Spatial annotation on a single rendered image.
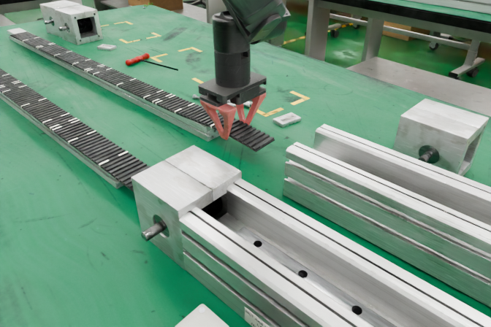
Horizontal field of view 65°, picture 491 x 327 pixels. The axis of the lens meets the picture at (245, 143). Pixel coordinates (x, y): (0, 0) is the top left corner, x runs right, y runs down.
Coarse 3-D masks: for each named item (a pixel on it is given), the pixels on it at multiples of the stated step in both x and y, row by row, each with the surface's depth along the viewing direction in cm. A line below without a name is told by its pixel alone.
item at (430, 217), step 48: (336, 144) 56; (288, 192) 57; (336, 192) 50; (384, 192) 45; (432, 192) 49; (480, 192) 45; (384, 240) 48; (432, 240) 43; (480, 240) 39; (480, 288) 41
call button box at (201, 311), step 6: (204, 306) 35; (192, 312) 35; (198, 312) 35; (204, 312) 35; (210, 312) 35; (186, 318) 34; (192, 318) 34; (198, 318) 34; (204, 318) 34; (210, 318) 34; (216, 318) 34; (180, 324) 34; (186, 324) 34; (192, 324) 34; (198, 324) 34; (204, 324) 34; (210, 324) 34; (216, 324) 34; (222, 324) 34
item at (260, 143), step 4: (264, 136) 66; (268, 136) 66; (272, 136) 66; (256, 140) 65; (260, 140) 65; (264, 140) 65; (268, 140) 65; (272, 140) 66; (252, 144) 64; (256, 144) 64; (260, 144) 64; (264, 144) 64; (268, 144) 65; (252, 148) 63; (256, 148) 63; (260, 148) 63
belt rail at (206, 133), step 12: (36, 48) 115; (60, 60) 106; (84, 72) 98; (108, 84) 91; (132, 96) 86; (144, 108) 83; (156, 108) 80; (168, 120) 78; (180, 120) 76; (192, 120) 72; (192, 132) 73; (204, 132) 72; (216, 132) 72
